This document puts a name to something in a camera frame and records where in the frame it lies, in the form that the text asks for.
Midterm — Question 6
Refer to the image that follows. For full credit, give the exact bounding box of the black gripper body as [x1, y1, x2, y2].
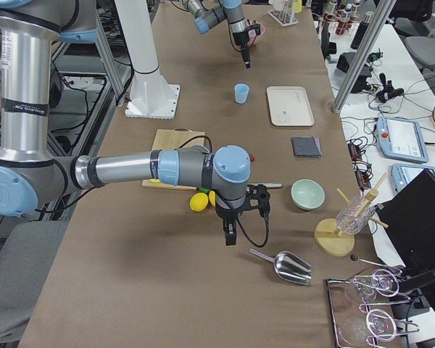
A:
[233, 31, 249, 51]
[215, 197, 249, 228]

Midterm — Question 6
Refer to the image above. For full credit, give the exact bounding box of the light blue plastic cup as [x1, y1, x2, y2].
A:
[234, 83, 249, 104]

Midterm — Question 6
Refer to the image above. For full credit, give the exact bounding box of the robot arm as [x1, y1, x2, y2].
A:
[170, 0, 252, 69]
[0, 1, 251, 246]

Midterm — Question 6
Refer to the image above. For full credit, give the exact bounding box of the pink bowl of ice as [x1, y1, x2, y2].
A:
[246, 20, 266, 47]

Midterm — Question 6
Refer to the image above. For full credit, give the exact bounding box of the steel ice scoop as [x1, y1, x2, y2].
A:
[249, 249, 312, 286]

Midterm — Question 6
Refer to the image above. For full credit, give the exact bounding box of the yellow lemon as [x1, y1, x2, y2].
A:
[189, 192, 209, 212]
[208, 190, 216, 207]

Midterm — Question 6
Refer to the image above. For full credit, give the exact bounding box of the steel muddler black tip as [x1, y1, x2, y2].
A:
[252, 183, 283, 189]

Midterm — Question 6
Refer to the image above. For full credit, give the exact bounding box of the cream rabbit tray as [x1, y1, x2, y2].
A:
[266, 86, 315, 127]

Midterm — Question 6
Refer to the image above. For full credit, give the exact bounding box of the mint green bowl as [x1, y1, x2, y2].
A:
[291, 178, 326, 210]

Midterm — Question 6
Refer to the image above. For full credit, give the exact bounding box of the wooden cutting board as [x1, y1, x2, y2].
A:
[142, 128, 205, 191]

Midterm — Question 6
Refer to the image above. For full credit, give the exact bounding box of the wooden mug tree stand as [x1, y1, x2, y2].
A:
[315, 172, 389, 257]

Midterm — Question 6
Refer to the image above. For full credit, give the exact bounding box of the grey folded cloth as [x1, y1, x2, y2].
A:
[291, 136, 322, 158]

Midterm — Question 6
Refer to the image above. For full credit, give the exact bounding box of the clear glass on stand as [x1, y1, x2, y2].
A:
[336, 197, 375, 235]

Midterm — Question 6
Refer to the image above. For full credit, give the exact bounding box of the black glass tray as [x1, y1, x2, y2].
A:
[326, 268, 420, 347]

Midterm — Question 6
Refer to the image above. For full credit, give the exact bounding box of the blue teach pendant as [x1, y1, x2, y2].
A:
[391, 163, 435, 193]
[376, 116, 429, 163]

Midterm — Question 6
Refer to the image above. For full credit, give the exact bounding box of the black monitor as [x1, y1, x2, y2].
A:
[376, 170, 435, 273]

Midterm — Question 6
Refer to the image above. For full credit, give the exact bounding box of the grey office chair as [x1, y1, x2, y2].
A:
[0, 221, 68, 343]

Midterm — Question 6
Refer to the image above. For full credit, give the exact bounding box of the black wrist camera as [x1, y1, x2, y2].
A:
[246, 21, 264, 47]
[245, 184, 270, 220]

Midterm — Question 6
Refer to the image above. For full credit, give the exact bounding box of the white wire cup rack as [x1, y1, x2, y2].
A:
[268, 0, 298, 27]

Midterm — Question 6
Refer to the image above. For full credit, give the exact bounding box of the aluminium frame post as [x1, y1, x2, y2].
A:
[331, 0, 396, 115]

